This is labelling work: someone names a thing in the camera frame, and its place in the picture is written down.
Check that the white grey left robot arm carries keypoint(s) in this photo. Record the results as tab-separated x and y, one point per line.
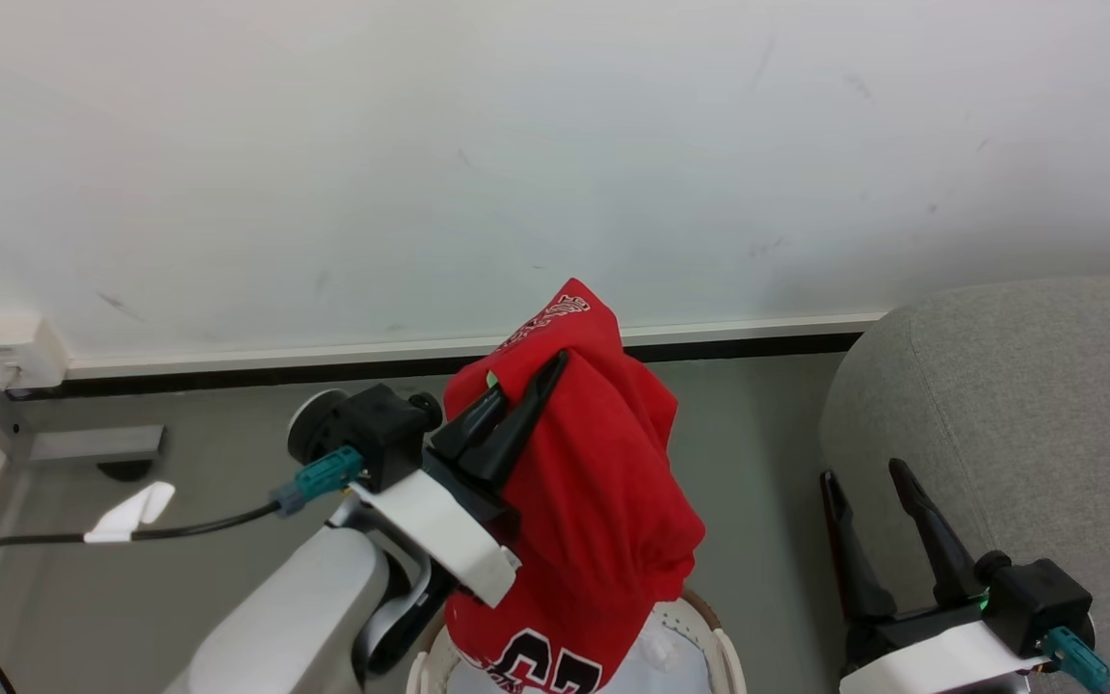
295	617

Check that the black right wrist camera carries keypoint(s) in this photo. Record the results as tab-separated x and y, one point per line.
1037	598

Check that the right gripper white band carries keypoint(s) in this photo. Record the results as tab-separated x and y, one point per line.
931	651

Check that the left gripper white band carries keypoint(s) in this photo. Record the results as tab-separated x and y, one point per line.
439	530

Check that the red printed t-shirt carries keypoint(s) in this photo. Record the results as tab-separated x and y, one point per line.
594	501

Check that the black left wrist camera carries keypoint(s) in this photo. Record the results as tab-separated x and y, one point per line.
372	429

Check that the white wall socket box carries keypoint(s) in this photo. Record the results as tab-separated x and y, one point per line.
20	349

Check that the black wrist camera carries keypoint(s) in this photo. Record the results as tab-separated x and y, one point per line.
372	429
1037	598

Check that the white laundry basket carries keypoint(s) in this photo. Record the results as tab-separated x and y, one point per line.
724	655

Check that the white and black baseboard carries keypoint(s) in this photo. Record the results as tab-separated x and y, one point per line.
401	357

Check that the grey fabric sofa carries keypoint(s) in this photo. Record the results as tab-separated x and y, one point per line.
1027	414

